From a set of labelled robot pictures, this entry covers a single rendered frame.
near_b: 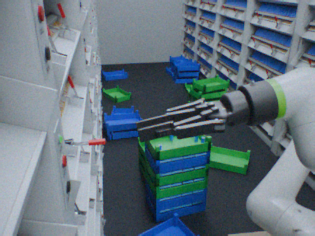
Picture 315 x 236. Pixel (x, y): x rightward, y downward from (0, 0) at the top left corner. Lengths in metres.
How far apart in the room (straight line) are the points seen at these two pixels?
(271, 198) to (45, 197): 0.79
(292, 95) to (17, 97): 0.53
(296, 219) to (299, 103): 0.43
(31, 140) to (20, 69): 0.07
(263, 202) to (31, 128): 0.83
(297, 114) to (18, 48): 0.55
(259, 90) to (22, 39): 0.48
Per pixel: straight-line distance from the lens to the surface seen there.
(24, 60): 0.32
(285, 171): 1.07
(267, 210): 1.04
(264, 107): 0.65
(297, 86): 0.69
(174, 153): 1.48
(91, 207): 1.08
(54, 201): 0.40
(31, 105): 0.34
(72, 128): 0.76
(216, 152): 2.32
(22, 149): 0.31
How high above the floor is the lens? 1.21
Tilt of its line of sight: 25 degrees down
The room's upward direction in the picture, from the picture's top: straight up
